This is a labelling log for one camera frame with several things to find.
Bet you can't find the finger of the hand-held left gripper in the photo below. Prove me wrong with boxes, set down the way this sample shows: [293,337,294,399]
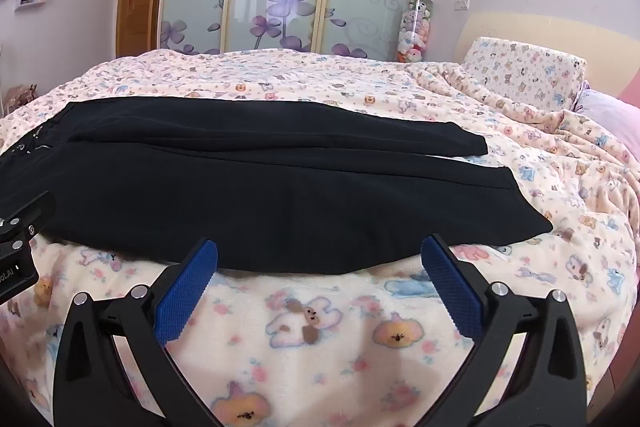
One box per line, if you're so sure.
[0,191,57,244]

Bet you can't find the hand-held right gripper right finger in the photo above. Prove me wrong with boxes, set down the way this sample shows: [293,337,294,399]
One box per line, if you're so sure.
[421,234,587,427]

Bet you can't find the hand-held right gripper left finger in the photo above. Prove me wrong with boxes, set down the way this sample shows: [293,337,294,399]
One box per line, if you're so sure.
[52,237,231,427]

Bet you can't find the black pants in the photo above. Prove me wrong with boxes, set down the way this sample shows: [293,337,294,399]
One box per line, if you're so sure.
[0,99,554,276]

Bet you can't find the brown plush toys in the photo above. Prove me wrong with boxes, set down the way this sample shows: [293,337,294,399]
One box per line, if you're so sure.
[4,82,42,108]

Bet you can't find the printed animal blanket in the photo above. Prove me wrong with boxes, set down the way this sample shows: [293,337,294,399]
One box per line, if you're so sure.
[0,48,640,427]

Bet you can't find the printed animal pillow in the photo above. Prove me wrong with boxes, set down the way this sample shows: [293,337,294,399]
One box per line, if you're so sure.
[459,37,587,114]

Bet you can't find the pink pillow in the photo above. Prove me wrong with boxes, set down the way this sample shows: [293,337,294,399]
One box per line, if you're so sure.
[575,86,640,154]

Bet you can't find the clear tube of plush toys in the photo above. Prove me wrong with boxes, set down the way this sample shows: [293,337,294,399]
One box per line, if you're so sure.
[396,0,435,64]

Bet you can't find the beige headboard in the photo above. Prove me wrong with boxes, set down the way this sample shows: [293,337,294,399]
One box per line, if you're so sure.
[454,11,640,75]

